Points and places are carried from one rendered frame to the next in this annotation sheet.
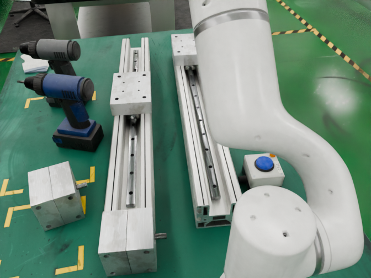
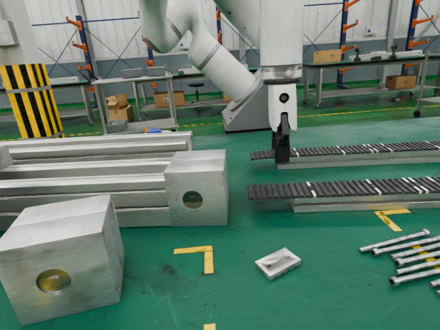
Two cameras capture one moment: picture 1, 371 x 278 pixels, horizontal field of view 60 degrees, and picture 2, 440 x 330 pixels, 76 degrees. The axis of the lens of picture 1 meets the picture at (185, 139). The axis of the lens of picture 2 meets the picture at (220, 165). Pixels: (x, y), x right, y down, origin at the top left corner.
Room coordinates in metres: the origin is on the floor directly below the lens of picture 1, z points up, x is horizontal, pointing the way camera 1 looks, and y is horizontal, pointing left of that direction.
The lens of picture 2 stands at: (0.22, 0.53, 1.03)
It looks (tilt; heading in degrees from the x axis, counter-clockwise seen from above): 21 degrees down; 280
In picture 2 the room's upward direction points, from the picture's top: 4 degrees counter-clockwise
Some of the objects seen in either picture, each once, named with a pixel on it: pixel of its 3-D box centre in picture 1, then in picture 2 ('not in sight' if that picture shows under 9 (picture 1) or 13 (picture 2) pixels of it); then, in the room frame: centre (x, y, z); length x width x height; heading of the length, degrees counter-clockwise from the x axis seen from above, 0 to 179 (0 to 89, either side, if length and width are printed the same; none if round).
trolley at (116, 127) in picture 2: not in sight; (135, 107); (1.84, -2.85, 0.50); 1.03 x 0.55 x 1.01; 23
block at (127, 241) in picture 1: (136, 241); (200, 183); (0.33, 0.10, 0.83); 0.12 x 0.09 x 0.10; 95
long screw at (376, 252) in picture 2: not in sight; (408, 245); (0.04, 0.20, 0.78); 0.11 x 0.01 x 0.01; 21
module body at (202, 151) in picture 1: (196, 105); (29, 161); (0.79, -0.04, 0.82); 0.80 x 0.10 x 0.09; 5
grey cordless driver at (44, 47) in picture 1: (52, 73); not in sight; (0.88, 0.41, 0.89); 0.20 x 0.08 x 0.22; 84
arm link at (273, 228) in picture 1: (268, 245); (280, 29); (0.19, -0.10, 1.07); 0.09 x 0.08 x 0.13; 101
